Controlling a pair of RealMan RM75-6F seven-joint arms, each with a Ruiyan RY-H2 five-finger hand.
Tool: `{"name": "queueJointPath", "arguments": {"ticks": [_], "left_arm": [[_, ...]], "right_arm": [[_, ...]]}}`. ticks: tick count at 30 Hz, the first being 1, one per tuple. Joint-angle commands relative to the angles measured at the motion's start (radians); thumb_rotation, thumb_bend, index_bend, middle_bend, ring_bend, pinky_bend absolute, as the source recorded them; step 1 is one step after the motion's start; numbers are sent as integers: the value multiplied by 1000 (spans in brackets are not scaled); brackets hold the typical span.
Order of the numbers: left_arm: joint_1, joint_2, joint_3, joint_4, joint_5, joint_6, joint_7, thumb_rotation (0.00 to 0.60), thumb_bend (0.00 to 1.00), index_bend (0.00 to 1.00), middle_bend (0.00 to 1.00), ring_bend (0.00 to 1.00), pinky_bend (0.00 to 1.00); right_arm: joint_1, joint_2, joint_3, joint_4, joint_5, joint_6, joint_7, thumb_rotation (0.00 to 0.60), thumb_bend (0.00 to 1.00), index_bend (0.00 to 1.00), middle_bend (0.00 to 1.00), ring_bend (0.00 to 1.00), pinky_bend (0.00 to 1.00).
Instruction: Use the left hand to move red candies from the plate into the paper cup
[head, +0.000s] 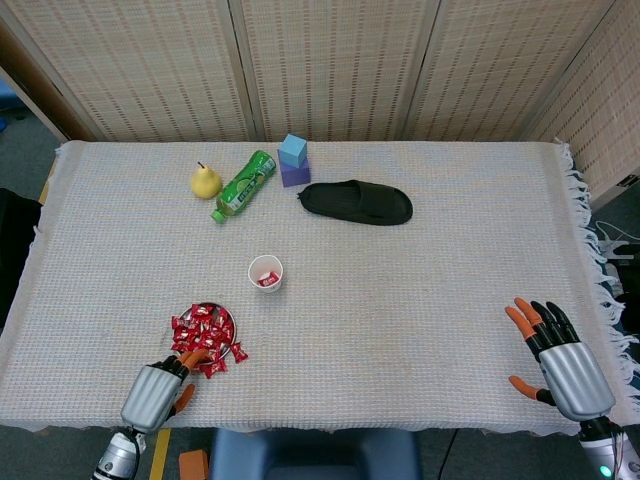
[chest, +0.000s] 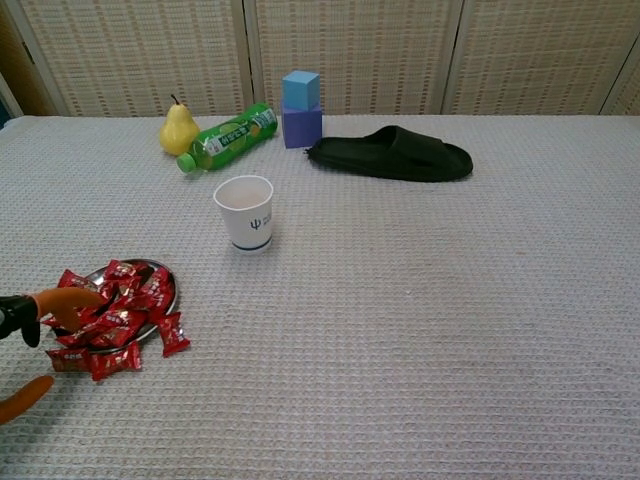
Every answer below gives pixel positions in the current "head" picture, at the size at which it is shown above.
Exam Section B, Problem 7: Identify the brown wooden board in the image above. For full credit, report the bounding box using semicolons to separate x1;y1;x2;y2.
0;22;96;144

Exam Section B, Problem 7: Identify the yellow pear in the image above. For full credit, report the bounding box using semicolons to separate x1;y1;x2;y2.
190;161;224;200

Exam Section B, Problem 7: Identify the white power strip with cables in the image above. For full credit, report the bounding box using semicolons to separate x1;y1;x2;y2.
594;219;640;261

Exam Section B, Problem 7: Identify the white paper cup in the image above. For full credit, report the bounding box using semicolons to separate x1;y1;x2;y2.
247;254;285;295

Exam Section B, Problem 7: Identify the bamboo folding screen panel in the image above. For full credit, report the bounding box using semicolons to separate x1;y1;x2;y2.
0;0;251;144
404;0;619;142
229;0;444;142
522;0;640;201

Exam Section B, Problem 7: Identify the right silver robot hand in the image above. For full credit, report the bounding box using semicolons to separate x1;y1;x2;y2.
504;297;617;421

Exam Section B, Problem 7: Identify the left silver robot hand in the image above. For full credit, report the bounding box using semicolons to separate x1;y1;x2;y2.
119;349;209;435

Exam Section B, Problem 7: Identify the black fabric object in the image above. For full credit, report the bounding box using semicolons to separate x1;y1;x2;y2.
0;187;42;336

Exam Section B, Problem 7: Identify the blue object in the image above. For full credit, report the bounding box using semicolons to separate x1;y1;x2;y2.
0;82;24;136

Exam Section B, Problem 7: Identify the black equipment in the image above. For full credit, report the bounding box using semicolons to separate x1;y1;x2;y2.
607;242;640;309

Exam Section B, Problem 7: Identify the orange foam block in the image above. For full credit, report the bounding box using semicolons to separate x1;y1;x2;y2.
178;448;210;480

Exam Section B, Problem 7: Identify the black slipper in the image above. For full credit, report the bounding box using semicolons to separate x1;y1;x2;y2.
295;179;415;227

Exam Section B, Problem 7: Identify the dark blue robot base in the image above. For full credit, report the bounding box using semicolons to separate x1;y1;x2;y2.
208;428;424;480

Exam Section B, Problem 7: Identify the silver metal plate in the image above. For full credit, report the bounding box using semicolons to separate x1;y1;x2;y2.
172;301;240;362

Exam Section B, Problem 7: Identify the green drink bottle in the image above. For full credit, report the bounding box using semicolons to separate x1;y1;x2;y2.
209;149;278;224

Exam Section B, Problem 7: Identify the white woven tablecloth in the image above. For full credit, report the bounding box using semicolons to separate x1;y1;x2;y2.
0;139;640;436

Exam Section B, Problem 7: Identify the purple foam cube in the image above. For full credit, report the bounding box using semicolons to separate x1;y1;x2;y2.
278;158;312;189

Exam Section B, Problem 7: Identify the light blue foam cube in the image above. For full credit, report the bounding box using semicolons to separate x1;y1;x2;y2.
277;133;309;169

